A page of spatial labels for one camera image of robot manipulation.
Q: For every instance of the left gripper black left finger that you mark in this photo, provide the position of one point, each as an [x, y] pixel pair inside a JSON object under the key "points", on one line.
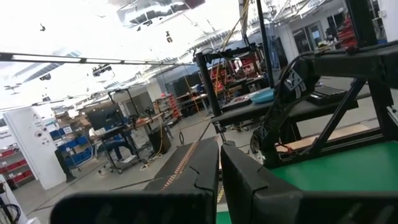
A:
{"points": [[208, 161]]}

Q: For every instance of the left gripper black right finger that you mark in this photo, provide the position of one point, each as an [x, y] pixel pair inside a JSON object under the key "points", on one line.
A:
{"points": [[248, 193]]}

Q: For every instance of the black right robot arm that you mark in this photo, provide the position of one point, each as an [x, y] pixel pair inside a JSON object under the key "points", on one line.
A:
{"points": [[342, 60]]}

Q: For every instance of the blue plate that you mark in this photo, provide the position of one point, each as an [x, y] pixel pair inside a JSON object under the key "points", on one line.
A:
{"points": [[262, 96]]}

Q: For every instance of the black floor mat orange stripe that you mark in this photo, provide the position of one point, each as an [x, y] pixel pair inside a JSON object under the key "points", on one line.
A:
{"points": [[161, 180]]}

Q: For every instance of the black floor bin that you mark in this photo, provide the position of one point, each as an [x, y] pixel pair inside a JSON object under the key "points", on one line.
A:
{"points": [[160, 141]]}

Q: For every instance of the black work table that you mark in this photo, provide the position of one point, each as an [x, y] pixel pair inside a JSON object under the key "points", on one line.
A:
{"points": [[242, 115]]}

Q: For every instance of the rack with red bins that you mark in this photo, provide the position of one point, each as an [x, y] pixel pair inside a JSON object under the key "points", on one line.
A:
{"points": [[170, 105]]}

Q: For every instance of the wheeled monitor cart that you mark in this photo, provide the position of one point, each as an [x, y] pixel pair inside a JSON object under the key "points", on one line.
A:
{"points": [[124, 140]]}

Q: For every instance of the person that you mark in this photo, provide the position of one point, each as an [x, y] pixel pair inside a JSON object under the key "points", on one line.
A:
{"points": [[119, 147]]}

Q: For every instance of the light wooden base board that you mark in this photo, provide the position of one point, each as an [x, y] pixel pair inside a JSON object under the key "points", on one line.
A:
{"points": [[335, 137]]}

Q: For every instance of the black desk monitor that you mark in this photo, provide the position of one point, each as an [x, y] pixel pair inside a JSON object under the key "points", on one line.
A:
{"points": [[105, 117]]}

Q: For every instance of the black keyboard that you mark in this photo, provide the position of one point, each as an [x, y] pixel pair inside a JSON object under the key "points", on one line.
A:
{"points": [[326, 95]]}

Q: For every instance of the blue storage bins rack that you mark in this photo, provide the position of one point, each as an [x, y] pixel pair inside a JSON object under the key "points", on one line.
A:
{"points": [[73, 146]]}

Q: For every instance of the white pillar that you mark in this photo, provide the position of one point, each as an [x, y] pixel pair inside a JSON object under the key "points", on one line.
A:
{"points": [[34, 146]]}

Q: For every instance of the overhead light bar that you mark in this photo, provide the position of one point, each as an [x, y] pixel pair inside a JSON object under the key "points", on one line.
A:
{"points": [[46, 58]]}

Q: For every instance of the shelf with red bins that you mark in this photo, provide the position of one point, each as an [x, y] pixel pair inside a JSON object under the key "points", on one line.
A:
{"points": [[15, 168]]}

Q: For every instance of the black neighbouring rig frame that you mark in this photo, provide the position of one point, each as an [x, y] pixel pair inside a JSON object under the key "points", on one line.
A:
{"points": [[208, 87]]}

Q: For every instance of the black aluminium rig frame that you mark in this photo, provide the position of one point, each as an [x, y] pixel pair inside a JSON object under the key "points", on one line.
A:
{"points": [[382, 109]]}

